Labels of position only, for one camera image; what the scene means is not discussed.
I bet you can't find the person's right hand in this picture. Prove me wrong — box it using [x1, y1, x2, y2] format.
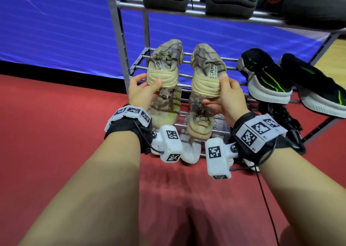
[203, 73, 250, 128]

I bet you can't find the pastel iridescent sneaker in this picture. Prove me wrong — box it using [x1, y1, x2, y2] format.
[146, 39, 184, 89]

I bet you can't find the grey metal shoe rack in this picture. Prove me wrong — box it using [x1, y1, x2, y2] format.
[104, 0, 346, 157]

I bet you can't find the cream-soled sneaker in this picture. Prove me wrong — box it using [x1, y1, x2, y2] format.
[191, 43, 227, 98]

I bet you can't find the cream chunky sneaker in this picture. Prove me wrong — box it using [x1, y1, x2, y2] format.
[186, 91, 214, 140]
[149, 85, 182, 128]

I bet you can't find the black lug-sole sneaker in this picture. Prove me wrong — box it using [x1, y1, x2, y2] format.
[205, 0, 260, 19]

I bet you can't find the black marker wristband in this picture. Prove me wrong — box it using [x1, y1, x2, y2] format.
[104, 104, 153, 155]
[228, 112, 288, 165]

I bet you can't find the black marker right wristband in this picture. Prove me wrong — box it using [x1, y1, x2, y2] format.
[228, 112, 288, 165]

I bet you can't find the black ribbed-sole sneaker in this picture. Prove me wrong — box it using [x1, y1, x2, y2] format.
[257, 0, 346, 30]

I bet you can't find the black right camera cable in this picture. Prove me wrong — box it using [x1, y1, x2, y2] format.
[230, 138, 280, 246]

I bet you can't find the person's right forearm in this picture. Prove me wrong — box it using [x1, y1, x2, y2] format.
[258, 147, 346, 246]

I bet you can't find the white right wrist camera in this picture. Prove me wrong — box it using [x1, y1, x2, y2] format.
[204, 138, 238, 180]

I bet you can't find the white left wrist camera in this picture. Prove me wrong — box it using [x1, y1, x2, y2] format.
[151, 125, 184, 163]

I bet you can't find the person's left forearm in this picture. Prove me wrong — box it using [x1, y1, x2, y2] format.
[19, 131, 141, 246]

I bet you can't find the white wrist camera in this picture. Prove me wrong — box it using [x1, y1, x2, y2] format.
[204, 138, 238, 180]
[151, 125, 184, 163]

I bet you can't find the black grey mesh sneaker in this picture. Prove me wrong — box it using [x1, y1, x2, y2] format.
[258, 102, 307, 155]

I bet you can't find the black green-striped sneaker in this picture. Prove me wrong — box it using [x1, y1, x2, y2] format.
[237, 48, 293, 104]
[278, 53, 346, 118]

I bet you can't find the blue printed banner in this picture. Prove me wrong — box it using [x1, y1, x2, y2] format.
[0, 0, 333, 92]

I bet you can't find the person's right leg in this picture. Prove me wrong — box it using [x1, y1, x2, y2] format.
[278, 224, 304, 246]

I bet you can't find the black marker left wristband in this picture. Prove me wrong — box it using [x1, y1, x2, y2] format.
[104, 104, 153, 155]

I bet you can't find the person's left hand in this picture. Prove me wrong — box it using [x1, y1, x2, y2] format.
[128, 73, 163, 111]

